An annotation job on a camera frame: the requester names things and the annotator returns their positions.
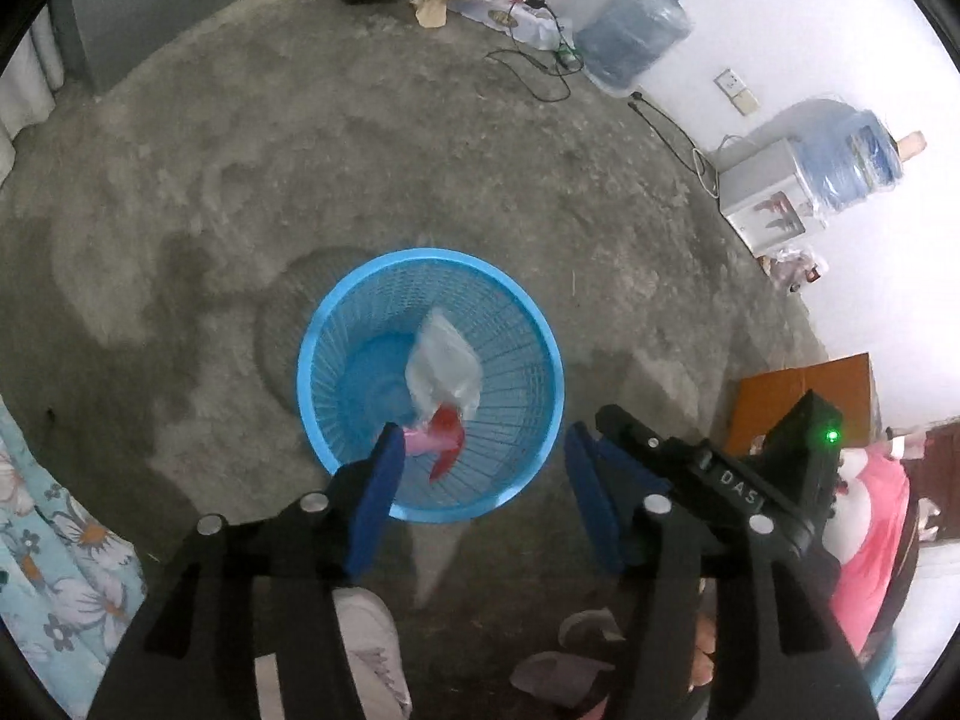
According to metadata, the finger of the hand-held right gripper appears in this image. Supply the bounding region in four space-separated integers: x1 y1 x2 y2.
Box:
595 403 712 497

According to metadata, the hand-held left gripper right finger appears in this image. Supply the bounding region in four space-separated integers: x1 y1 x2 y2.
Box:
564 424 878 720

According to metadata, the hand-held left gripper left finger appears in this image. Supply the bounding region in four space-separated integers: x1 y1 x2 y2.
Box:
88 422 407 720

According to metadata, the red pink snack wrapper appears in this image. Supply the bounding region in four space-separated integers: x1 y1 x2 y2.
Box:
403 403 467 482

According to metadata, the blue plastic mesh basket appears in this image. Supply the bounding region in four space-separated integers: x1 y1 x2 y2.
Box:
298 247 565 524

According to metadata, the person's pink clothing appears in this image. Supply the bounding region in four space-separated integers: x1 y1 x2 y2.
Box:
829 446 912 657

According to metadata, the grey slipper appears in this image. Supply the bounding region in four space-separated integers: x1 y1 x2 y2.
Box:
510 649 625 712
559 607 629 647

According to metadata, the dark wooden furniture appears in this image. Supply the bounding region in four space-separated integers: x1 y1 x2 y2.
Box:
906 420 960 550

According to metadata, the clear plastic bag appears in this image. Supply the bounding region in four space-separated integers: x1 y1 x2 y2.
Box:
405 307 481 421

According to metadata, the white sneaker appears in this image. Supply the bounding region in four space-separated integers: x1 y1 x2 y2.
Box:
253 585 413 720

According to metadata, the small bag of items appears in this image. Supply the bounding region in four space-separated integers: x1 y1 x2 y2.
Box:
757 245 830 296

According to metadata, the white water dispenser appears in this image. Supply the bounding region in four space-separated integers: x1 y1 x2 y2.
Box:
716 137 824 256

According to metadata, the blue water jug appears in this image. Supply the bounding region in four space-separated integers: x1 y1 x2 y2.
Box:
574 0 695 96
793 100 906 216

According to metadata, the floral blue blanket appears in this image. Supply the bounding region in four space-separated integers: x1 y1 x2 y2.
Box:
0 397 149 720

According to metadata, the white plastic sheet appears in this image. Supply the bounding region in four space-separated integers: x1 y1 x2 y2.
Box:
448 0 572 55

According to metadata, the white curtain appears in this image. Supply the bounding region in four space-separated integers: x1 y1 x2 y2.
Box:
0 6 68 182

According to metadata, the grey cabinet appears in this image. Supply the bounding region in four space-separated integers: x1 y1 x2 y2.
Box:
49 0 269 96

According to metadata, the black power cable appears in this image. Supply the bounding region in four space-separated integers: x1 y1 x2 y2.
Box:
628 91 722 200

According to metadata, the white wall socket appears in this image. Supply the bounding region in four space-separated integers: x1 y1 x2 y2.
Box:
714 69 758 116

